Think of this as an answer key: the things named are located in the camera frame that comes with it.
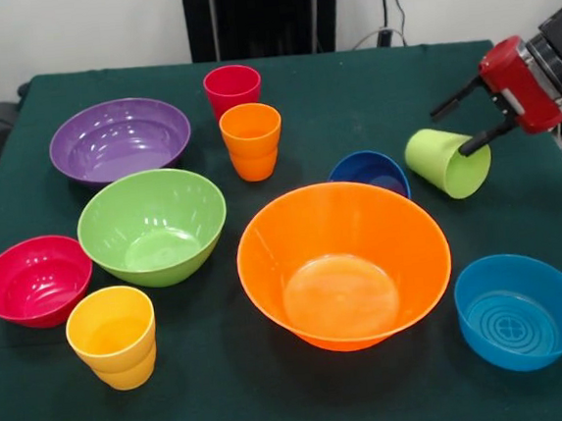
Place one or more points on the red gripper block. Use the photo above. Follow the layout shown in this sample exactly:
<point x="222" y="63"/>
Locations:
<point x="516" y="81"/>

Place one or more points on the light green cup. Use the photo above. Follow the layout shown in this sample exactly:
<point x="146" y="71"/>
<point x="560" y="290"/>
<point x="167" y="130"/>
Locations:
<point x="429" y="158"/>

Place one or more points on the large orange bowl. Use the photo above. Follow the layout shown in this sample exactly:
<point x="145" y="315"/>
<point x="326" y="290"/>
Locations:
<point x="266" y="271"/>

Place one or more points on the dark blue bowl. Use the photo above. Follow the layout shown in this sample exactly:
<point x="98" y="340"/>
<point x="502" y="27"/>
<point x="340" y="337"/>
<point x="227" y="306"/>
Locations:
<point x="366" y="168"/>

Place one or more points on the orange cup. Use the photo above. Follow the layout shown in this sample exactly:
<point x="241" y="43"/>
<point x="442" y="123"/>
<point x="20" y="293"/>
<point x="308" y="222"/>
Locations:
<point x="254" y="158"/>

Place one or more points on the red-pink cup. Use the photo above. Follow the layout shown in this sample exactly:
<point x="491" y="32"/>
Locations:
<point x="231" y="89"/>

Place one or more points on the light green bowl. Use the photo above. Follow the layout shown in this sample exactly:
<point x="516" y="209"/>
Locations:
<point x="149" y="222"/>

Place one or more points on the purple bowl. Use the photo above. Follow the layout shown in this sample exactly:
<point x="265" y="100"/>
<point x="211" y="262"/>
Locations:
<point x="117" y="141"/>

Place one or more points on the dark green tablecloth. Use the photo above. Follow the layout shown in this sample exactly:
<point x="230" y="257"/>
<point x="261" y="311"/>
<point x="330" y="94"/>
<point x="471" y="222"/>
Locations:
<point x="230" y="412"/>

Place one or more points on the yellow cup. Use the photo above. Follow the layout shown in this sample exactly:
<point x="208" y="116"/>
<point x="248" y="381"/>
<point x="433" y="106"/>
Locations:
<point x="122" y="367"/>

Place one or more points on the red-pink bowl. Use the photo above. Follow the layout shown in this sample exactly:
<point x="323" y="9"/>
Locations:
<point x="36" y="281"/>

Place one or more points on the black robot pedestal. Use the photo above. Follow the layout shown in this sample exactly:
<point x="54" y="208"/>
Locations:
<point x="254" y="16"/>

